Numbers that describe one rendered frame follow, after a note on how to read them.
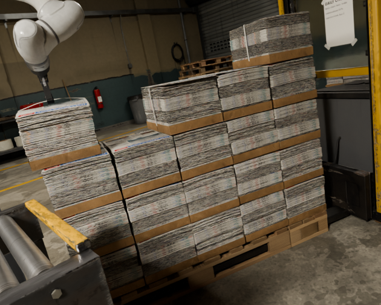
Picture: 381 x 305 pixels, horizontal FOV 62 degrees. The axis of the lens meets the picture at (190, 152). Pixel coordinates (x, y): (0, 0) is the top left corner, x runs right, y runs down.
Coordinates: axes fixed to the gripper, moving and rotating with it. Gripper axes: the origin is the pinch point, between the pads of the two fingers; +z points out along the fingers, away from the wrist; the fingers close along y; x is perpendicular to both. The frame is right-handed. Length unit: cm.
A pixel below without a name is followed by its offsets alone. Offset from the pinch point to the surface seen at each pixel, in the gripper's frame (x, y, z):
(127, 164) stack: 24, 45, 0
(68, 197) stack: -3, 51, 3
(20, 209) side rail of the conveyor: -15, 58, -33
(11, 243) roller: -15, 69, -54
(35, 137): -8.6, 26.4, -9.7
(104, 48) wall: 143, -419, 586
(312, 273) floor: 99, 123, 13
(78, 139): 7.0, 30.4, -7.0
